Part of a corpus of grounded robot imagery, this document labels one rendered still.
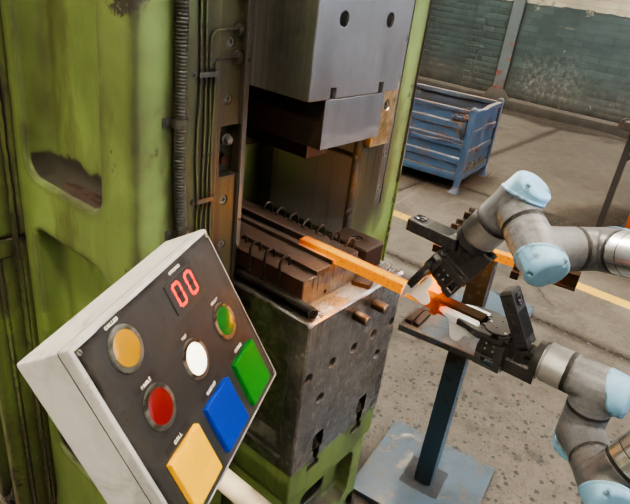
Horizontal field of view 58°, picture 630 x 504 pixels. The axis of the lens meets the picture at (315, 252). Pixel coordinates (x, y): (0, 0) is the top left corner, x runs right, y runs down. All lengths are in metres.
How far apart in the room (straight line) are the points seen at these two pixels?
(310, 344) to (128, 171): 0.52
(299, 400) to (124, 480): 0.66
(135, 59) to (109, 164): 0.20
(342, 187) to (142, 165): 0.68
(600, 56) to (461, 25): 2.06
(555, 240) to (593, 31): 7.85
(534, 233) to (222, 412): 0.56
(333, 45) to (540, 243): 0.49
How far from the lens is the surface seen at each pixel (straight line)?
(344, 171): 1.52
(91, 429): 0.70
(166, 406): 0.74
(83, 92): 1.21
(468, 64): 9.38
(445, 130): 4.95
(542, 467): 2.45
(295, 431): 1.39
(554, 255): 0.96
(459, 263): 1.12
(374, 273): 1.23
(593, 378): 1.10
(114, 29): 0.99
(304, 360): 1.25
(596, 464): 1.07
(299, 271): 1.26
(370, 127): 1.23
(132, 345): 0.71
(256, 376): 0.92
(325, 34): 1.04
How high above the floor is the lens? 1.58
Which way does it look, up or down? 27 degrees down
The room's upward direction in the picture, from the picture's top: 7 degrees clockwise
